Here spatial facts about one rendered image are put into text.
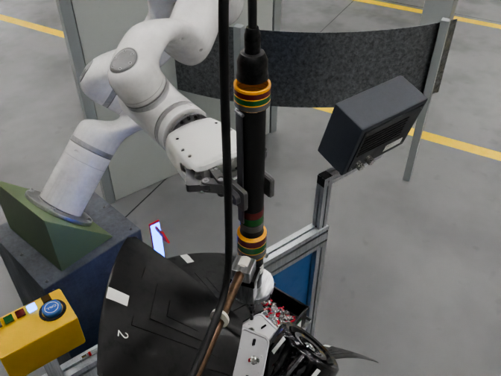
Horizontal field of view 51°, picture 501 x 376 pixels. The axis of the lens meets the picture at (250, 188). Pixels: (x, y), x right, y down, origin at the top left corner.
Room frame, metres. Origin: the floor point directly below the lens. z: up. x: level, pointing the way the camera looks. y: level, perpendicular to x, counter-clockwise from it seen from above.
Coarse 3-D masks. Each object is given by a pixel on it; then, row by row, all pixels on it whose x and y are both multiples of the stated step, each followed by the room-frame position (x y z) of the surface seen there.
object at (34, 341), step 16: (64, 304) 0.69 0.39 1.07; (0, 320) 0.65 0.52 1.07; (16, 320) 0.65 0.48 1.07; (32, 320) 0.65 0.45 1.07; (48, 320) 0.65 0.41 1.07; (64, 320) 0.65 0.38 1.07; (0, 336) 0.61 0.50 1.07; (16, 336) 0.61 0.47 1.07; (32, 336) 0.61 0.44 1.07; (48, 336) 0.62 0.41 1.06; (64, 336) 0.64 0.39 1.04; (80, 336) 0.65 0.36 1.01; (0, 352) 0.58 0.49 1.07; (16, 352) 0.58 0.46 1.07; (32, 352) 0.60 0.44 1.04; (48, 352) 0.61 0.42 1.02; (64, 352) 0.63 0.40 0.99; (16, 368) 0.57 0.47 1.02; (32, 368) 0.59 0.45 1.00
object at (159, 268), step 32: (128, 256) 0.51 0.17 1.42; (160, 256) 0.54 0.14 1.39; (128, 288) 0.46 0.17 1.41; (160, 288) 0.48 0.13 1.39; (192, 288) 0.51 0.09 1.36; (128, 320) 0.42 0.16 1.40; (160, 320) 0.44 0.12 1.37; (192, 320) 0.46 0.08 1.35; (128, 352) 0.38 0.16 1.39; (160, 352) 0.40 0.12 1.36; (192, 352) 0.42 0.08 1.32; (224, 352) 0.44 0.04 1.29
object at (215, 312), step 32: (224, 0) 0.46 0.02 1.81; (256, 0) 0.54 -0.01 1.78; (224, 32) 0.46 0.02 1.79; (224, 64) 0.45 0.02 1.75; (224, 96) 0.45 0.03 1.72; (224, 128) 0.45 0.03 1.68; (224, 160) 0.45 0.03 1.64; (224, 192) 0.45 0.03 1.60; (224, 224) 0.45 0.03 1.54; (224, 288) 0.43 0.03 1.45; (224, 320) 0.41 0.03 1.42
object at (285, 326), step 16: (272, 336) 0.50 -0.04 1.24; (288, 336) 0.48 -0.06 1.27; (304, 336) 0.52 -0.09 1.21; (272, 352) 0.47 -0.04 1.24; (288, 352) 0.46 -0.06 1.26; (304, 352) 0.46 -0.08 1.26; (320, 352) 0.49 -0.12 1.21; (272, 368) 0.45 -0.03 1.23; (288, 368) 0.44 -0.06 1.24; (304, 368) 0.44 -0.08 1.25; (320, 368) 0.44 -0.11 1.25; (336, 368) 0.46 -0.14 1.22
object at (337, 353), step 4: (328, 348) 0.64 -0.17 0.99; (332, 348) 0.64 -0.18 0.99; (336, 348) 0.65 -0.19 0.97; (340, 348) 0.66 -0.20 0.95; (332, 352) 0.60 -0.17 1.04; (336, 352) 0.61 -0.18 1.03; (340, 352) 0.61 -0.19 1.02; (344, 352) 0.62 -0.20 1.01; (348, 352) 0.63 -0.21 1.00; (352, 352) 0.64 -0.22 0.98; (336, 356) 0.57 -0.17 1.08; (340, 356) 0.57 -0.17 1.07; (344, 356) 0.58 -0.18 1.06; (348, 356) 0.58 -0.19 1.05; (352, 356) 0.59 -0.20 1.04; (356, 356) 0.60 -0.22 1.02; (360, 356) 0.61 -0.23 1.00; (364, 356) 0.63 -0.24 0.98; (372, 360) 0.61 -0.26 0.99
